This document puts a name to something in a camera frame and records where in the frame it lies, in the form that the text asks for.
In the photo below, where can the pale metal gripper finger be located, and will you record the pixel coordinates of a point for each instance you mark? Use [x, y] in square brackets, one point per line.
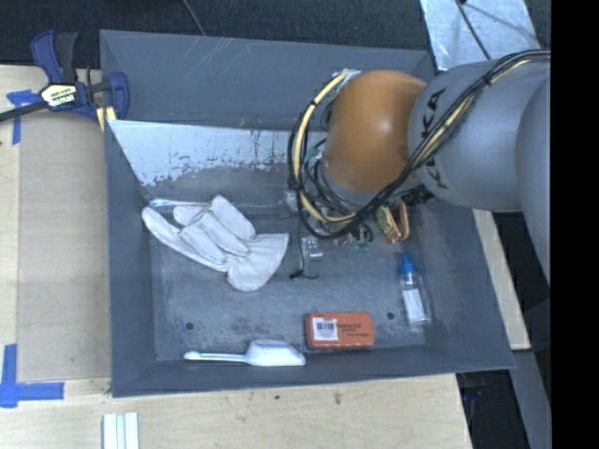
[312, 247]
[291, 200]

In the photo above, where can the white work glove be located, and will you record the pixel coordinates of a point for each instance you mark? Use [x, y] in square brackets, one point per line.
[220, 243]

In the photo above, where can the clear bottle with blue cap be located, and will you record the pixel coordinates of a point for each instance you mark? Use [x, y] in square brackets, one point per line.
[414, 297]

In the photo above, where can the white plastic scoop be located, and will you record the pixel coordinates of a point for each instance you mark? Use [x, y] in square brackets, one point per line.
[273, 354]

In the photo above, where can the grey metal bin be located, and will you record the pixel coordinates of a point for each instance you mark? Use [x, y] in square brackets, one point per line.
[243, 316]

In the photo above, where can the orange box with barcode label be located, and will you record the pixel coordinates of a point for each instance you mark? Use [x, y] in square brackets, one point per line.
[348, 331]

